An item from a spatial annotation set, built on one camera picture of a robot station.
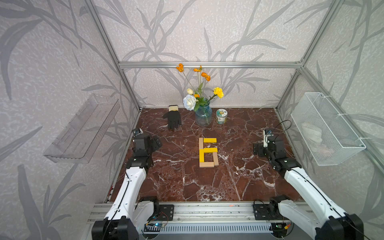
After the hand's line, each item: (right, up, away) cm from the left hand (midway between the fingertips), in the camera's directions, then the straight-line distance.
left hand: (151, 139), depth 82 cm
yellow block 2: (+34, -9, +14) cm, 38 cm away
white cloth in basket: (+86, +3, -6) cm, 86 cm away
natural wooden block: (+37, -13, +9) cm, 40 cm away
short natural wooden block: (+28, -4, +17) cm, 33 cm away
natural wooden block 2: (+31, -16, +7) cm, 36 cm away
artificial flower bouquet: (+23, +21, -3) cm, 32 cm away
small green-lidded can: (+42, +14, +23) cm, 50 cm away
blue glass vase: (+29, +14, +19) cm, 38 cm away
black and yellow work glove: (+7, +13, +30) cm, 33 cm away
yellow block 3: (+28, -12, +11) cm, 32 cm away
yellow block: (+34, -3, +19) cm, 39 cm away
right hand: (+63, -2, +2) cm, 63 cm away
